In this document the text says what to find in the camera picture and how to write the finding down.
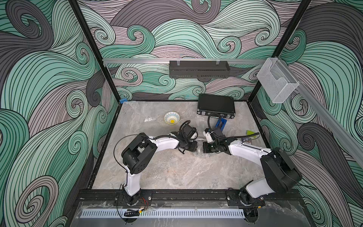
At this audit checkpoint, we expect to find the yellow patterned ceramic bowl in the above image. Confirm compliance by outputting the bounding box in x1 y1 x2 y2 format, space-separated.
164 111 180 125

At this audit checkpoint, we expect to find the clear bubble wrap sheet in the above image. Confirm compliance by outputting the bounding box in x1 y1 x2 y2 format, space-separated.
140 149 256 189

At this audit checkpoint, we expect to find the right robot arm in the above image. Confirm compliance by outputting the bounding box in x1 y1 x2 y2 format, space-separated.
203 129 303 206

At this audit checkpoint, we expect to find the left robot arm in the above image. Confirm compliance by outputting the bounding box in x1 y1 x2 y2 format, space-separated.
122 120 198 202

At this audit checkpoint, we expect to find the blue tape dispenser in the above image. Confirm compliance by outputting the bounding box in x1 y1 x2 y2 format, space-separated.
215 118 227 131

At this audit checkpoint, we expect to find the small patterned card box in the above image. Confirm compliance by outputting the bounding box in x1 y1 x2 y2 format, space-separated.
244 138 252 144

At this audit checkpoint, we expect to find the green sticky note pad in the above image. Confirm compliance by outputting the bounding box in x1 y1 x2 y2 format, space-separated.
246 130 260 140

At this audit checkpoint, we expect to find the black hard case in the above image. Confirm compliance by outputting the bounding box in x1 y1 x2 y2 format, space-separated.
197 94 236 119

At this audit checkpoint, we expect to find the blue corner clip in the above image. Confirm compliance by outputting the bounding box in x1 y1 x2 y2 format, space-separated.
119 98 128 104

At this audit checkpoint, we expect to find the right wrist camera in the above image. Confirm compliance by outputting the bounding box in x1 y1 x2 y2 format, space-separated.
203 128 214 143

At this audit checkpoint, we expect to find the black perforated wall tray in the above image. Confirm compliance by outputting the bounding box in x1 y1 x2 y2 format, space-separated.
169 61 231 79

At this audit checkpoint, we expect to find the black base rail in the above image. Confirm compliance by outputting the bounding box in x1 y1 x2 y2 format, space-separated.
77 189 302 207

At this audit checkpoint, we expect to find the aluminium rail back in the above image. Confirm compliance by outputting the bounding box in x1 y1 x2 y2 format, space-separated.
102 58 266 65

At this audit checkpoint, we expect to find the aluminium rail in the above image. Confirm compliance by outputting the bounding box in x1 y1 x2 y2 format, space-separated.
282 61 363 165
102 58 266 65

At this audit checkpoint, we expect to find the clear acrylic wall holder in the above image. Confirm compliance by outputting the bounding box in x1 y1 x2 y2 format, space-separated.
257 57 299 104

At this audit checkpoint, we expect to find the white slotted cable duct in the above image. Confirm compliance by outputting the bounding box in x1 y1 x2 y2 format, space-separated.
79 208 245 219

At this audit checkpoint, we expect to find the aluminium rail right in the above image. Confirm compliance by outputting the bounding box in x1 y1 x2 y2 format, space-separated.
282 61 363 165

